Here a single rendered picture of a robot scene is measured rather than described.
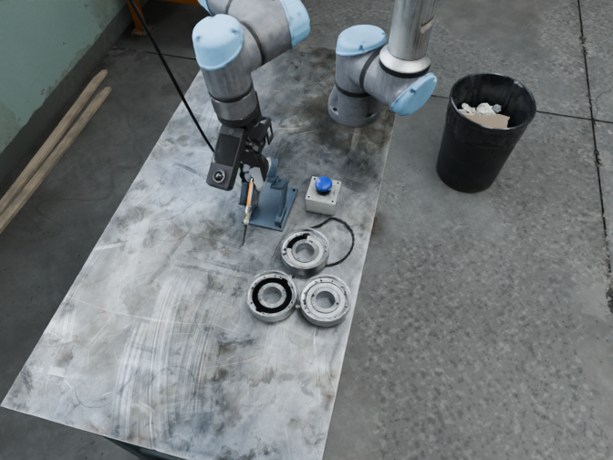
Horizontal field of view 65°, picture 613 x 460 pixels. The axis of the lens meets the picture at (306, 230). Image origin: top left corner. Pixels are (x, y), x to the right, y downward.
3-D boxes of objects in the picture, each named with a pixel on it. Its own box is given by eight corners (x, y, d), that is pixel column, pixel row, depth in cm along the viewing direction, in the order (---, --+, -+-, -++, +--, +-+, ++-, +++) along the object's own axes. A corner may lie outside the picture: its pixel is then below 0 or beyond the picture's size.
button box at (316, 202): (334, 216, 112) (335, 203, 108) (305, 210, 114) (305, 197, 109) (341, 190, 117) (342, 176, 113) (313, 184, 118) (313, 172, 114)
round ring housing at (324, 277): (344, 279, 103) (345, 270, 99) (355, 325, 97) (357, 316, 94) (296, 287, 102) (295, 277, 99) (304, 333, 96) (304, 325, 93)
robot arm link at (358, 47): (358, 58, 130) (362, 11, 119) (394, 82, 124) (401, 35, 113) (325, 77, 126) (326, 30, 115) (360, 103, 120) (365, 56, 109)
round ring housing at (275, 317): (276, 334, 96) (275, 326, 93) (237, 306, 100) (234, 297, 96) (307, 297, 101) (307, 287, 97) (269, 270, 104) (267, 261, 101)
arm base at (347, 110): (334, 86, 139) (335, 57, 131) (386, 94, 136) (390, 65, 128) (322, 121, 130) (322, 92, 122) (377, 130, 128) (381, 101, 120)
